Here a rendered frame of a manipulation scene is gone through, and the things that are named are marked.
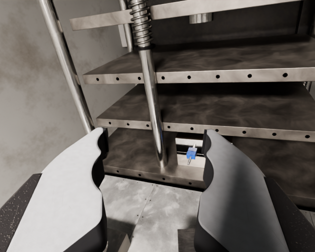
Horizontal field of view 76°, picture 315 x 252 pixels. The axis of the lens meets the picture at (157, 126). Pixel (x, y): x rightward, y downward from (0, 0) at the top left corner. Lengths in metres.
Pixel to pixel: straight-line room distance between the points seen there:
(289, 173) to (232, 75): 0.56
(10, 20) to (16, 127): 0.86
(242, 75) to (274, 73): 0.11
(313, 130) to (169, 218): 0.66
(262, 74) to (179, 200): 0.60
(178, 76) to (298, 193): 0.70
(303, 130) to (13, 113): 2.02
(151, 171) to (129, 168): 0.13
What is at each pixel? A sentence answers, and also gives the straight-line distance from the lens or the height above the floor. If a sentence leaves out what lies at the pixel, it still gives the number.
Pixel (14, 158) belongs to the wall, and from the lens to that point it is 2.17.
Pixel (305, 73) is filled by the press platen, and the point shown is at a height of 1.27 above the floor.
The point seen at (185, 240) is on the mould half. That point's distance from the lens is 0.71.
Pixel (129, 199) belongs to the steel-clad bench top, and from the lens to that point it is 0.98.
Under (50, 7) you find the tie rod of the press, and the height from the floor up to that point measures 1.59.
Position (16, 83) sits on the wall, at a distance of 2.10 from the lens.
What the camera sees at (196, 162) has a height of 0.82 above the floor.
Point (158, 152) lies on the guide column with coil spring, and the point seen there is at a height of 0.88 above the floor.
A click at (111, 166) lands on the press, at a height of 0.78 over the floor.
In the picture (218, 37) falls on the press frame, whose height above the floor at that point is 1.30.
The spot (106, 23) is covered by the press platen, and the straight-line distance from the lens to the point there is 1.01.
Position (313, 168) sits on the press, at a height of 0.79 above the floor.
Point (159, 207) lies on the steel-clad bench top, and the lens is 0.92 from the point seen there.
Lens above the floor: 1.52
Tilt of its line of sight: 29 degrees down
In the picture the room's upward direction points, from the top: 9 degrees counter-clockwise
